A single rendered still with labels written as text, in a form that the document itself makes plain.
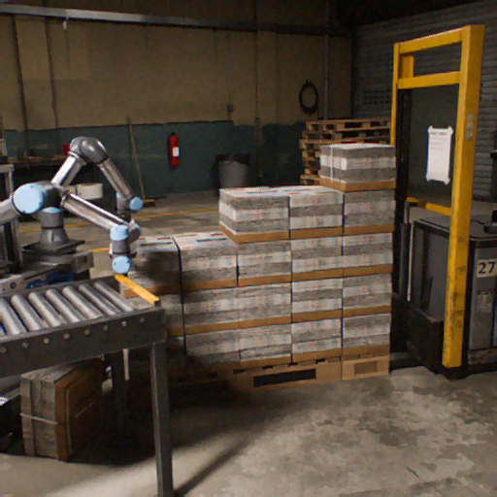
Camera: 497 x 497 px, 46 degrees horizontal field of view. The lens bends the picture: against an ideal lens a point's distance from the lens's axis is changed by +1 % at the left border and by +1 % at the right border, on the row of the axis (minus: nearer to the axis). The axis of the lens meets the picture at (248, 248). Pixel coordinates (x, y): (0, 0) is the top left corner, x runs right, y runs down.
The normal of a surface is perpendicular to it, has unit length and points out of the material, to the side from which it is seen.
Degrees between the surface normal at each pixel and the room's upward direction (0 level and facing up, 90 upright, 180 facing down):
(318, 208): 90
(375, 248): 90
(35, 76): 90
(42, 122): 90
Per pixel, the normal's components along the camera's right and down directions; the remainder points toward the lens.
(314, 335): 0.23, 0.21
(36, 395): -0.35, 0.23
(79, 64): 0.52, 0.18
